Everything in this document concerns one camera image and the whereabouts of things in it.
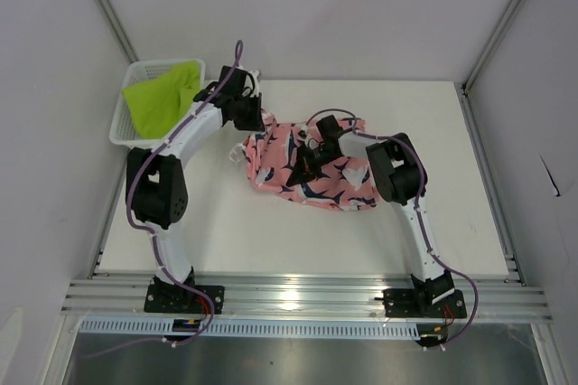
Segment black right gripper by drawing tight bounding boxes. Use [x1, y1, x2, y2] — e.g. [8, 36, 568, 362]
[287, 146, 339, 190]

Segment pink shark print shorts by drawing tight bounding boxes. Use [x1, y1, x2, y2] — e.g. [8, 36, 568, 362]
[229, 111, 380, 211]

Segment lime green shorts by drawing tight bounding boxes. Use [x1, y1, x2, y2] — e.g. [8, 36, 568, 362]
[122, 61, 202, 139]

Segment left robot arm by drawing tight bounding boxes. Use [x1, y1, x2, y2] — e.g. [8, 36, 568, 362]
[126, 66, 265, 313]

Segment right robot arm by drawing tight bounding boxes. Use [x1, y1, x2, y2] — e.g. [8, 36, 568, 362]
[287, 115, 455, 316]

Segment white plastic basket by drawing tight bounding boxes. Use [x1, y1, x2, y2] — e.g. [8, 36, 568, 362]
[109, 59, 205, 147]

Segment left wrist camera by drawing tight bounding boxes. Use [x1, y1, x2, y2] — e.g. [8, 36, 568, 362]
[242, 70, 261, 97]

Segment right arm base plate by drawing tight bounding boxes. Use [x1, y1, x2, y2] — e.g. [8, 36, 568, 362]
[375, 288, 468, 319]

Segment left aluminium frame post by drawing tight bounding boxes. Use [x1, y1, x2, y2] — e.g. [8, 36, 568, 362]
[94, 0, 138, 63]

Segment aluminium frame post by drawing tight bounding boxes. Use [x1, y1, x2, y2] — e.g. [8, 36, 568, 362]
[461, 0, 526, 95]
[94, 0, 138, 63]

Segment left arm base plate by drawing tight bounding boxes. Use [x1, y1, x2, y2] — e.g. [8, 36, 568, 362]
[144, 277, 225, 315]

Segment white slotted cable duct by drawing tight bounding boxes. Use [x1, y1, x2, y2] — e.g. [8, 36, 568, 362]
[79, 316, 420, 341]

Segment aluminium mounting rail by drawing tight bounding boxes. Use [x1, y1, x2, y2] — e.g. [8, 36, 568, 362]
[61, 274, 553, 324]

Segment right aluminium frame post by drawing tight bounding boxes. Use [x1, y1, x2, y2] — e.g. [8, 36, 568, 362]
[461, 0, 526, 95]

